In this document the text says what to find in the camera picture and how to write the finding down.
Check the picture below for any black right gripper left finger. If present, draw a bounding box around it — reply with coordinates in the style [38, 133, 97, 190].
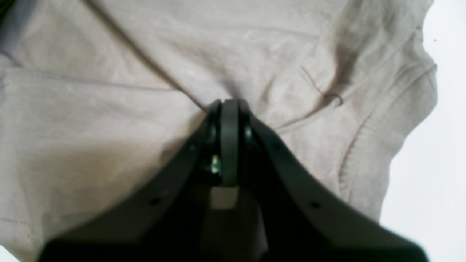
[39, 100, 231, 262]

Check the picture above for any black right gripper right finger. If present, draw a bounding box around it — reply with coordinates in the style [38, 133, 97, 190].
[230, 100, 428, 262]

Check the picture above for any mauve T-shirt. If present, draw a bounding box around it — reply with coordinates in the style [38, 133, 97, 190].
[1, 0, 437, 262]

